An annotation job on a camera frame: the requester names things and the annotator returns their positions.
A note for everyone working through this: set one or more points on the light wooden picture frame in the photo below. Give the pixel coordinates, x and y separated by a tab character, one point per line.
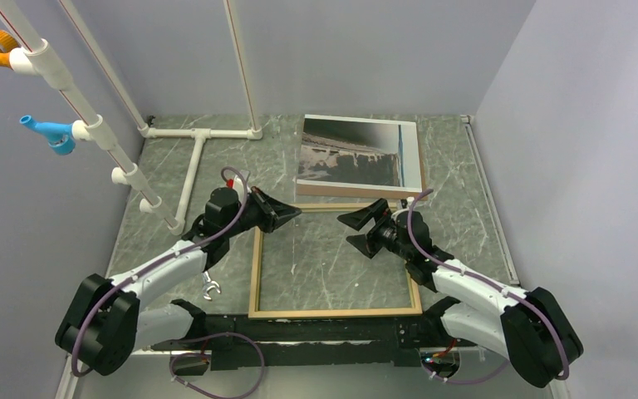
254	311

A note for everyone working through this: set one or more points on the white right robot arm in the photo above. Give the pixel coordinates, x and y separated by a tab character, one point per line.
527	328

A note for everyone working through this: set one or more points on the silver open-end wrench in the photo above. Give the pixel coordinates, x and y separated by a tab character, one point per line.
209	286

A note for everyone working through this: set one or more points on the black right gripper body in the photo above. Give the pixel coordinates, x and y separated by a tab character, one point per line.
385	233

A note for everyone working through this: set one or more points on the landscape photo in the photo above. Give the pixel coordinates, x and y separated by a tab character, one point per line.
357	157

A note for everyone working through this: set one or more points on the blue pipe fitting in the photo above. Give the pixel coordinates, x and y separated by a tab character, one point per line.
59	136

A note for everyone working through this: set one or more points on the white PVC pipe stand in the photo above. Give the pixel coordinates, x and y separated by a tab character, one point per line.
27	52

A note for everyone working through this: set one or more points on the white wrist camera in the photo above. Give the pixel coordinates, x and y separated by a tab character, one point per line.
241	187
402	206

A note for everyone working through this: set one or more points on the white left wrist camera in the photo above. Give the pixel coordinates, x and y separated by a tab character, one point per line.
241	187

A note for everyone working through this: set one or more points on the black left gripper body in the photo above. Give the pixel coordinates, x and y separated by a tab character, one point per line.
248	223

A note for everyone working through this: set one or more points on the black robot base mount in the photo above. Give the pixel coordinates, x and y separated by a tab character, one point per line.
234	341

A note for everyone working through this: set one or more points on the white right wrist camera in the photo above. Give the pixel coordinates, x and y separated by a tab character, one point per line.
402	206

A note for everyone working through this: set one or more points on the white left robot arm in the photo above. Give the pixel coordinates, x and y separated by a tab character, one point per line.
109	318

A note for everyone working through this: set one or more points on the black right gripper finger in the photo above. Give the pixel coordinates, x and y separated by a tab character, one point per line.
367	244
358	219

